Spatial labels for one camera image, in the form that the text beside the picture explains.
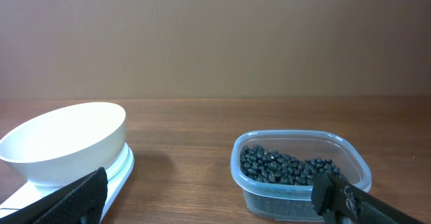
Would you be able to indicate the clear plastic container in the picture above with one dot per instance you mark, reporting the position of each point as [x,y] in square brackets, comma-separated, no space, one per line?
[293,202]

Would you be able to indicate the white bowl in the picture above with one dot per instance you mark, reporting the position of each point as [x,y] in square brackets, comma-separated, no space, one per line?
[63,145]

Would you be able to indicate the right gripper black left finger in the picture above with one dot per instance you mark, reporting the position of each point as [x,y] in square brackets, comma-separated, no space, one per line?
[81,201]

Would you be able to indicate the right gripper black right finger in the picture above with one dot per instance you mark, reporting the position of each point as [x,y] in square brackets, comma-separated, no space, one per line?
[335,199]

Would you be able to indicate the white digital kitchen scale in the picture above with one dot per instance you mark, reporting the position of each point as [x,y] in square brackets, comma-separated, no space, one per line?
[117,175]

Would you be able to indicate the black beans in container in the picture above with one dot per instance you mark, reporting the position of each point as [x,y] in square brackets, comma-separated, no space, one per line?
[262,165]

